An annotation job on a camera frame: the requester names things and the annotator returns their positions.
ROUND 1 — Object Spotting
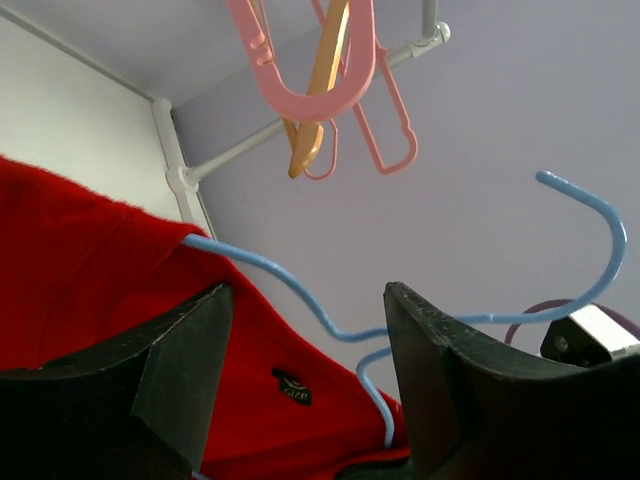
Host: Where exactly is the blue wire hanger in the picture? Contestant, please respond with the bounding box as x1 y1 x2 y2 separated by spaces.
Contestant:
182 170 627 448

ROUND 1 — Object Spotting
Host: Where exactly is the thick pink plastic hanger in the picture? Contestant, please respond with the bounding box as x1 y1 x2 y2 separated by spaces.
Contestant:
228 1 376 122

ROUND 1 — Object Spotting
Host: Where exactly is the wooden hanger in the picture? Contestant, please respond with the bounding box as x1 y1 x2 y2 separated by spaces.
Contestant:
282 0 349 179

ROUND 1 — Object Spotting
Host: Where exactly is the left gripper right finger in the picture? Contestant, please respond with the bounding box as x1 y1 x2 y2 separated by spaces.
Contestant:
384 282 639 479

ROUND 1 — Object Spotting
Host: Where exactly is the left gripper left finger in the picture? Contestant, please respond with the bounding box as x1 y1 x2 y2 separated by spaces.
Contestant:
1 284 233 479

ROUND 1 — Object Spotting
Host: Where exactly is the red t shirt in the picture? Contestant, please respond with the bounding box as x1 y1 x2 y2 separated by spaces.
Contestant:
1 159 410 479

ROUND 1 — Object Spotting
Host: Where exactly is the white clothes rack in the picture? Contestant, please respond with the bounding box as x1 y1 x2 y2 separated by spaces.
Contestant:
152 1 451 223

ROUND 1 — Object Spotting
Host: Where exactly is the pink plastic hanger right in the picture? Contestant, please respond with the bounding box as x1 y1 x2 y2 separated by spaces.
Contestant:
312 0 419 176

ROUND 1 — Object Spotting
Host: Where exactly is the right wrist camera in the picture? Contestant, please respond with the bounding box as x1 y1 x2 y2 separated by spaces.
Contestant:
540 304 639 368

